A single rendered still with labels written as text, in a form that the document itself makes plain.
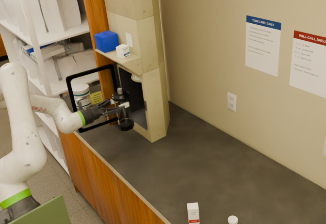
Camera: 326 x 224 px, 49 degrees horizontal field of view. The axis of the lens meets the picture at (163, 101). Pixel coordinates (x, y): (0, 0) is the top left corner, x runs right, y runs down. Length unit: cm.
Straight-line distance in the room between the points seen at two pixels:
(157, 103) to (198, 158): 40
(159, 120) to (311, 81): 91
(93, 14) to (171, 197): 112
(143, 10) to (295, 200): 120
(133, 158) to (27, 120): 78
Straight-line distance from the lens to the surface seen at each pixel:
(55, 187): 358
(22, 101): 162
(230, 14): 197
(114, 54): 204
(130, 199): 218
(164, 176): 198
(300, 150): 198
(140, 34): 192
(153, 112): 214
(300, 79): 180
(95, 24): 220
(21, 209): 159
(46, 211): 156
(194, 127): 234
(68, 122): 201
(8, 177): 157
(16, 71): 170
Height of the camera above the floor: 223
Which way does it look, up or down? 29 degrees down
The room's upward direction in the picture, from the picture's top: 6 degrees counter-clockwise
